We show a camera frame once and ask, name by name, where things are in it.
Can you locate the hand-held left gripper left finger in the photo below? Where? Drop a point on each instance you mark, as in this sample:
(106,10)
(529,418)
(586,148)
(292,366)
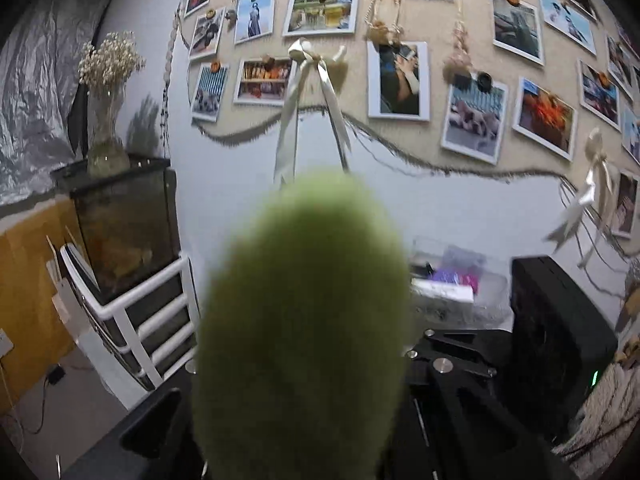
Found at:
(150,430)

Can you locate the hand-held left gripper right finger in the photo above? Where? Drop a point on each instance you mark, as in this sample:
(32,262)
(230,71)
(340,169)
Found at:
(450,405)

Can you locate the green plush toy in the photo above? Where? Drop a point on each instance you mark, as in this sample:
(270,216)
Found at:
(300,310)

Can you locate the black power adapter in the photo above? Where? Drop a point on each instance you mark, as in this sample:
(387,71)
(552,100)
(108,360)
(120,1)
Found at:
(55,375)

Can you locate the large black box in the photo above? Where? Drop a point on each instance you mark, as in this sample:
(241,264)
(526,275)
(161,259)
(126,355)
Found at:
(555,340)

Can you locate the clear box of purple trinkets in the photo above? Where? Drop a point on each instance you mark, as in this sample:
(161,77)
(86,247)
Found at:
(455,280)

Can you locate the white wooden rack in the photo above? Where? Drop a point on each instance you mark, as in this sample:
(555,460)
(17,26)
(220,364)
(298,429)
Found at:
(59,285)

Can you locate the glass fish tank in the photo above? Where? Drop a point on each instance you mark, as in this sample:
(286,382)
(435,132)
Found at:
(125,230)

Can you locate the cream satin ribbon bow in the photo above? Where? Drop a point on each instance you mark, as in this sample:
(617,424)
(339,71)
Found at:
(320,70)
(585,195)

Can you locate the burlap photo board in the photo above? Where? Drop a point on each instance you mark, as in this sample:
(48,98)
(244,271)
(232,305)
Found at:
(430,135)

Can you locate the glass vase of dried flowers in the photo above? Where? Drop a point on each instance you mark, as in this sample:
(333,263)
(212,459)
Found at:
(107,110)

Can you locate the pinned photo collection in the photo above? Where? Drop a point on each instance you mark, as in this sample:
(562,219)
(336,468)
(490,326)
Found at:
(400,80)

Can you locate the silver foil sheet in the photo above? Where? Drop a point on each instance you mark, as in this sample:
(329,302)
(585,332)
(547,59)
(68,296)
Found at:
(40,85)

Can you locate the white frame drawer unit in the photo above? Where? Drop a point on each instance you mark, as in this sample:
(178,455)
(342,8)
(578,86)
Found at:
(145,325)

